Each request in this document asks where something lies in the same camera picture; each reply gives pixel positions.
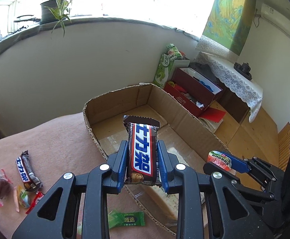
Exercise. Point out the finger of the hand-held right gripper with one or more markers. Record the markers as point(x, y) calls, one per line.
point(237, 164)
point(214, 166)

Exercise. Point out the wooden cabinet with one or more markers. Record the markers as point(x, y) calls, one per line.
point(234, 104)

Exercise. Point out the stack of papers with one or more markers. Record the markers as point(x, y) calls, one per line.
point(209, 125)

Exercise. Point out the landscape wall scroll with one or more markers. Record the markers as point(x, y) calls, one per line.
point(229, 12)

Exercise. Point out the brown chocolate bar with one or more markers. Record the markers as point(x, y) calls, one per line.
point(25, 171)
point(141, 149)

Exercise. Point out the green carton box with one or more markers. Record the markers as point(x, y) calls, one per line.
point(162, 72)

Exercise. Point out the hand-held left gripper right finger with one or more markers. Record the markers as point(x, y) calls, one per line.
point(162, 169)

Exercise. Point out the yellow green candy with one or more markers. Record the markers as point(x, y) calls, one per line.
point(23, 198)

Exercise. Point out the dark cloth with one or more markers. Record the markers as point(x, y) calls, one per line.
point(204, 68)

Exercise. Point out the red paper sheet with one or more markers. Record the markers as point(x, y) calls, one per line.
point(213, 115)

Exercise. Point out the red green snack packet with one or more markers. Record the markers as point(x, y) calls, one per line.
point(218, 160)

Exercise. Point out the potted green plant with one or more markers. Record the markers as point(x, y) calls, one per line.
point(49, 11)

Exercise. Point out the maroon gift box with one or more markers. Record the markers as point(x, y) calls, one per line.
point(184, 79)

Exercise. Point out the red open box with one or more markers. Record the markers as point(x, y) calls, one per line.
point(182, 99)

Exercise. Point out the cardboard box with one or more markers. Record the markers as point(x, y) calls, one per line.
point(125, 129)

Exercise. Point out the green patterned snack bag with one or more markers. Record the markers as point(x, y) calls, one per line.
point(172, 49)

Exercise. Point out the dark plum candy clear wrapper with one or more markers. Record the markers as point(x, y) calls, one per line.
point(1, 190)

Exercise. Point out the white air conditioner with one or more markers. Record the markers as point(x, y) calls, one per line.
point(279, 20)

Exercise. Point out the green printed snack packet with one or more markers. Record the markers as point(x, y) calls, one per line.
point(127, 219)

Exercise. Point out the red candy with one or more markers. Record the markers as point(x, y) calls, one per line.
point(36, 200)

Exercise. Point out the dark tea set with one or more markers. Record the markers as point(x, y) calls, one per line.
point(244, 68)

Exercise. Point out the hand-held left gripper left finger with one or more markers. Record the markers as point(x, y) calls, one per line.
point(122, 164)

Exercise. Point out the lace covered side table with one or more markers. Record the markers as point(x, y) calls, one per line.
point(234, 79)

